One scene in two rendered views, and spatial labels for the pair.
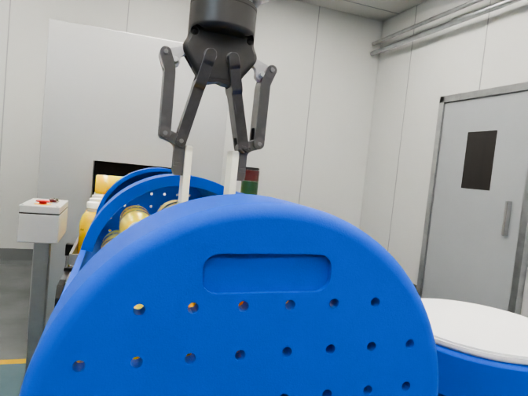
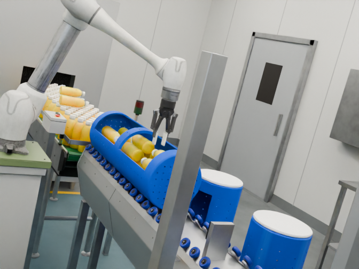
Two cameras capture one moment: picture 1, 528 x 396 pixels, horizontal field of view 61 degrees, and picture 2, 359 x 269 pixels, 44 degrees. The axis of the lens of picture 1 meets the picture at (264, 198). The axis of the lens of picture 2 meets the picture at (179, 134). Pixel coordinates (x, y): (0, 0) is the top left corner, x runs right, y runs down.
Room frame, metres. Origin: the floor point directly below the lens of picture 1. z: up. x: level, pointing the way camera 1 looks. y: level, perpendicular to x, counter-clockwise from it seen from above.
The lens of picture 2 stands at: (-1.66, 0.49, 1.68)
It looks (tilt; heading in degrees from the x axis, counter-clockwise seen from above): 10 degrees down; 347
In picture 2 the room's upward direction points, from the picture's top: 14 degrees clockwise
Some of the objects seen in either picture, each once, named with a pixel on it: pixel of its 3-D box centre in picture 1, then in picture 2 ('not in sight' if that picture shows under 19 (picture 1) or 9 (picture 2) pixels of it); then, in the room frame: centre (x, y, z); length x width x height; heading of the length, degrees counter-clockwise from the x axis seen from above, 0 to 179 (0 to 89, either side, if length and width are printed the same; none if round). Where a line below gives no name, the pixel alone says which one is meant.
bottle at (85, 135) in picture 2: not in sight; (85, 137); (1.26, 0.40, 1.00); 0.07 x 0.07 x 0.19
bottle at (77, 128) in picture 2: not in sight; (77, 134); (1.31, 0.46, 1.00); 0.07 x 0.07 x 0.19
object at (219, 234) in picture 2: not in sight; (217, 240); (-0.10, -0.13, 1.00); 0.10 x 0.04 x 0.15; 108
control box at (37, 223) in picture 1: (44, 218); (54, 121); (1.28, 0.62, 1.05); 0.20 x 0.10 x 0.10; 18
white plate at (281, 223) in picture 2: not in sight; (282, 223); (0.15, -0.52, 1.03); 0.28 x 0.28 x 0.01
